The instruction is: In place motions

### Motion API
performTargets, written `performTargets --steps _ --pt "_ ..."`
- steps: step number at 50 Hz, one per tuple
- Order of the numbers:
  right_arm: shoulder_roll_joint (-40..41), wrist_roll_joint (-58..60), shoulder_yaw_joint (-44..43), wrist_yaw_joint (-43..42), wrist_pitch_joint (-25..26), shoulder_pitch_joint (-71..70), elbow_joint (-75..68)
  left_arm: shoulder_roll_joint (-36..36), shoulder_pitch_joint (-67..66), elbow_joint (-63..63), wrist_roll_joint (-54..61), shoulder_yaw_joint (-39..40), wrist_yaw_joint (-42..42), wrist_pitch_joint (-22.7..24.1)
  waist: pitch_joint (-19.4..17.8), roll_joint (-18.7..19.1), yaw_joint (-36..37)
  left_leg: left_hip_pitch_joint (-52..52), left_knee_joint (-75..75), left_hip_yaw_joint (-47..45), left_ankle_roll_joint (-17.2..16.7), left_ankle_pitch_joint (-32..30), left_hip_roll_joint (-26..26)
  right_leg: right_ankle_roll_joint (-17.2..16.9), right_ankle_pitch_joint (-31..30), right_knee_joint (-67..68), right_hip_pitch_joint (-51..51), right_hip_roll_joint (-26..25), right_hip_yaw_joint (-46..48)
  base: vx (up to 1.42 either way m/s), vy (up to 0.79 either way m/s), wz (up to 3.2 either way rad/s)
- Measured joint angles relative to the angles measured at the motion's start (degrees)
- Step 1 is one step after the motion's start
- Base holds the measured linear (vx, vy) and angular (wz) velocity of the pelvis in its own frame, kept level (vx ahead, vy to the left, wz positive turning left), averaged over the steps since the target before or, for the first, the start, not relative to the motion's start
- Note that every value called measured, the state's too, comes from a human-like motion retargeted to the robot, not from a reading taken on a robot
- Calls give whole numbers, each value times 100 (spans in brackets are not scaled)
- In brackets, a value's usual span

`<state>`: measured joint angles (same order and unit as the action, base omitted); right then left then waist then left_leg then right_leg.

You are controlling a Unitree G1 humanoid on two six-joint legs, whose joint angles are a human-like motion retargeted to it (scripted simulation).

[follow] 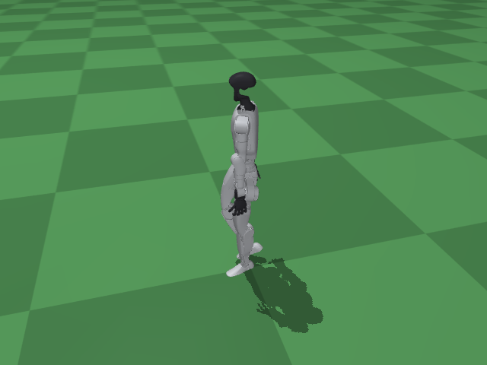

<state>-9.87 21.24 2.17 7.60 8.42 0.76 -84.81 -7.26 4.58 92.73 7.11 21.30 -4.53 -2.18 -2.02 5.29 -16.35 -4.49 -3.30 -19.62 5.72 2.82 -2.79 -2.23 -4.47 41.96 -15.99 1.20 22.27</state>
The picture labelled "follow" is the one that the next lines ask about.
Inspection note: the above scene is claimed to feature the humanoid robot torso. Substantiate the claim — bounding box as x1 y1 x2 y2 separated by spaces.
231 102 259 185

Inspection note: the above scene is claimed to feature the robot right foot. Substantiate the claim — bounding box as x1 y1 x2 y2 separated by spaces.
237 243 263 259

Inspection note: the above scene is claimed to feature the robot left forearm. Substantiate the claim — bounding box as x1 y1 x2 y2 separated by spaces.
233 157 246 198

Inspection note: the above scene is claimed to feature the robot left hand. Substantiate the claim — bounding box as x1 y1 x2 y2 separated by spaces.
228 190 247 216

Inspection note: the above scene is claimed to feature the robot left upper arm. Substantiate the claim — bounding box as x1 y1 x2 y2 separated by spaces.
231 116 250 164

